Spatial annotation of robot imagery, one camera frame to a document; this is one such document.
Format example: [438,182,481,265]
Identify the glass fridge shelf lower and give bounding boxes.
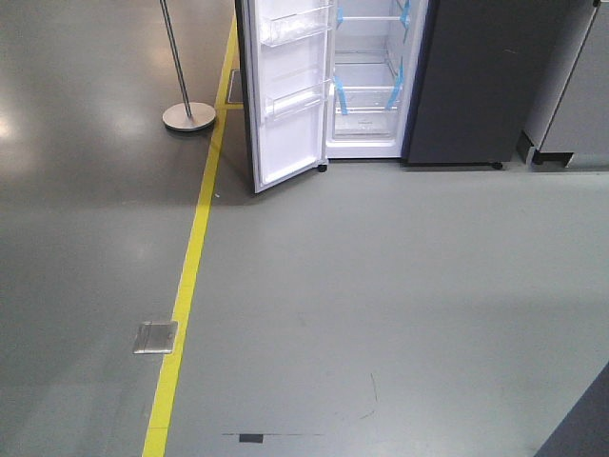
[334,63,397,89]

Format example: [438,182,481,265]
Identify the glass fridge shelf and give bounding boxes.
[334,63,397,89]
[338,0,403,21]

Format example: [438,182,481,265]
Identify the white fridge door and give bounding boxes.
[235,1,336,193]

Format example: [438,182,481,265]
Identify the dark grey open fridge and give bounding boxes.
[325,0,596,171]

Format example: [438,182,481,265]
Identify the glass fridge shelf middle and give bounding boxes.
[338,0,403,21]

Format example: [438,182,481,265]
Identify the clear lower door bin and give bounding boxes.
[264,79,332,121]

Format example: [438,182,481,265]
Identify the clear door bin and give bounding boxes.
[264,79,332,121]
[260,1,334,48]

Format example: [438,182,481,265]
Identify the clear crisper drawer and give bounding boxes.
[333,89,401,139]

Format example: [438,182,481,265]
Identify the blue tape left lower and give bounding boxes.
[334,75,348,115]

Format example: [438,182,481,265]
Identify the blue tape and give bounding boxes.
[385,59,404,110]
[334,75,348,115]
[400,0,411,30]

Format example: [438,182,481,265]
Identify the blue tape right lower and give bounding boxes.
[385,59,404,110]

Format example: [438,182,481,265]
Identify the silver floor box near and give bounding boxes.
[132,321,179,355]

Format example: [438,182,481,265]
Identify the clear upper door bin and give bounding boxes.
[260,1,334,48]

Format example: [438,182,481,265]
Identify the black floor tape piece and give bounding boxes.
[239,433,265,444]

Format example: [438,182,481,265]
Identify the blue tape right middle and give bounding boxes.
[400,0,411,30]

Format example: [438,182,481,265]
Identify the yellow floor tape line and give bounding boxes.
[142,19,238,456]

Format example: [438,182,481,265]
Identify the grey white side cabinet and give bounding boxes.
[517,1,608,170]

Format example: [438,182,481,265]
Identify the grey speckled kitchen counter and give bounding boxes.
[534,365,609,457]

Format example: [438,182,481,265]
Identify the silver stanchion post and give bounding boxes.
[159,0,217,132]

